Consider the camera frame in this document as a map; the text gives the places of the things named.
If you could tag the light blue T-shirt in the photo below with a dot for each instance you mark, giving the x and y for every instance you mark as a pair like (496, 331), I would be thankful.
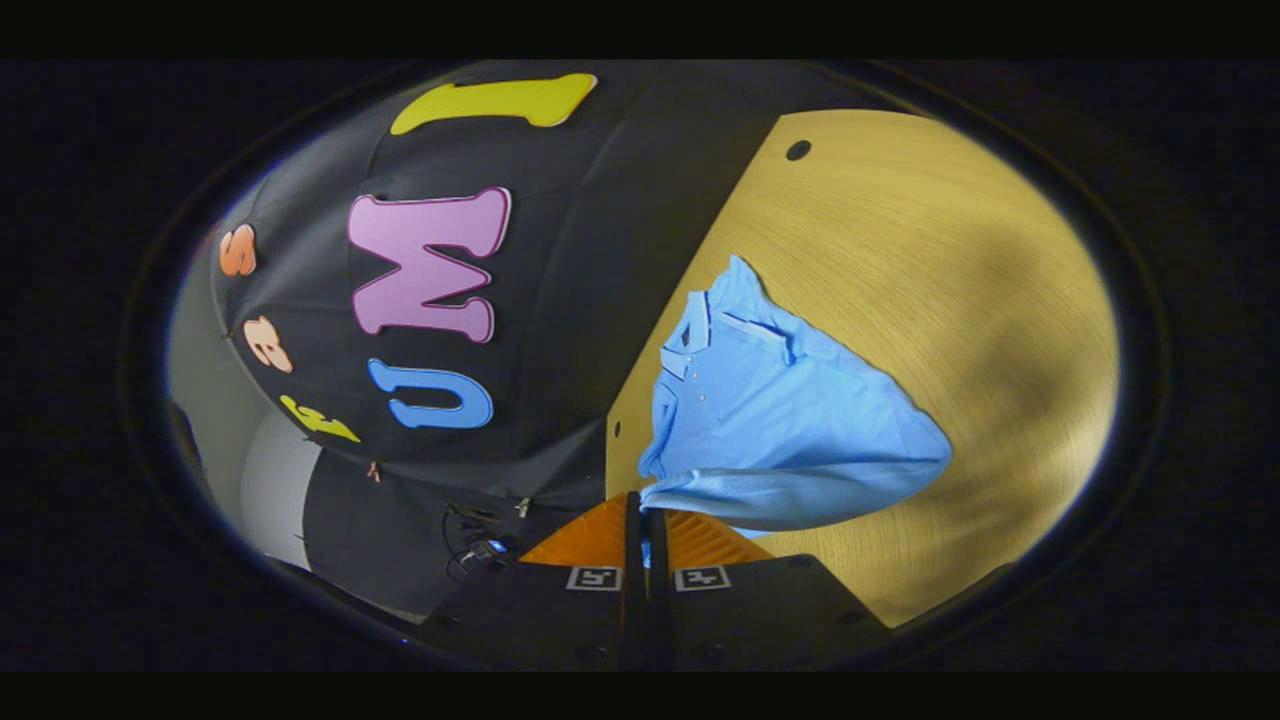
(780, 420)

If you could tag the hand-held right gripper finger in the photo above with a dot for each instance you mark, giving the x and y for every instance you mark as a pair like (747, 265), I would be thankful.
(632, 600)
(657, 600)

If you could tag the black backdrop cloth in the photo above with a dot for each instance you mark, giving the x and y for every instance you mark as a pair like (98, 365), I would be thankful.
(580, 250)

